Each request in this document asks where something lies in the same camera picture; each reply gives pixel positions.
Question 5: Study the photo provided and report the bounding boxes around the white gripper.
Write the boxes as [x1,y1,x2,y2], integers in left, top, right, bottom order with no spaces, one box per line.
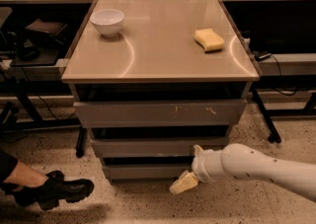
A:
[169,145,213,194]

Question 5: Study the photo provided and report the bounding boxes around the grey bottom drawer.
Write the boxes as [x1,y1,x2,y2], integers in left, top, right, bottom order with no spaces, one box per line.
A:
[103,164,190,180]

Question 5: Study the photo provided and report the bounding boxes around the grey drawer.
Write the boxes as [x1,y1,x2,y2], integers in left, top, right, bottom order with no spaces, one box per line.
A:
[103,164,190,180]
[91,136,229,158]
[74,99,247,128]

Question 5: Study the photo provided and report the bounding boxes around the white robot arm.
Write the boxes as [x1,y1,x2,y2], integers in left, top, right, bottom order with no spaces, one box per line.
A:
[169,143,316,201]

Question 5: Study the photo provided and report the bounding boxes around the grey middle drawer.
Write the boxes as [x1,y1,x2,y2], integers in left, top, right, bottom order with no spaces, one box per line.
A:
[91,136,229,158]

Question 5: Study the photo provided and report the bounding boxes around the grey drawer cabinet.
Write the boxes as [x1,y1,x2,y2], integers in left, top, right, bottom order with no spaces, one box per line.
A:
[60,0,261,184]

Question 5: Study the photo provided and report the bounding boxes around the grey top drawer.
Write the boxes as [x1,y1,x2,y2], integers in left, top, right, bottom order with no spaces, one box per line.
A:
[74,99,247,128]

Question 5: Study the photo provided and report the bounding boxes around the black table leg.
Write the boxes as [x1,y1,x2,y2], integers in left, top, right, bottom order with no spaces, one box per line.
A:
[252,89,281,143]

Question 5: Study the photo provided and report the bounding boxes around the yellow sponge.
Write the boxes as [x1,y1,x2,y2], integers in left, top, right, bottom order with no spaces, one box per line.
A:
[195,29,224,52]

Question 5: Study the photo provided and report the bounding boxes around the black power adapter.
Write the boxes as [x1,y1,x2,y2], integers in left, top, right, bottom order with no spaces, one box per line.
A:
[254,51,272,62]

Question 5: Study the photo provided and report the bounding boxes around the white ceramic bowl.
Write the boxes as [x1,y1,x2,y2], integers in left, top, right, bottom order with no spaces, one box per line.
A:
[90,9,124,37]

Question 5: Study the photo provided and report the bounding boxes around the brown box on shelf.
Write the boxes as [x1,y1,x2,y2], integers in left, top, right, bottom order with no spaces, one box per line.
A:
[25,19,68,40]

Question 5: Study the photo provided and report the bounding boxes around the black headphones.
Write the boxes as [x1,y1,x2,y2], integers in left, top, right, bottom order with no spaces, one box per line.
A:
[17,45,40,61]

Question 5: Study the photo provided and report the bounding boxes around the black left desk frame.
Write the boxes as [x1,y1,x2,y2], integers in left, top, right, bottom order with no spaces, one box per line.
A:
[0,77,86,158]

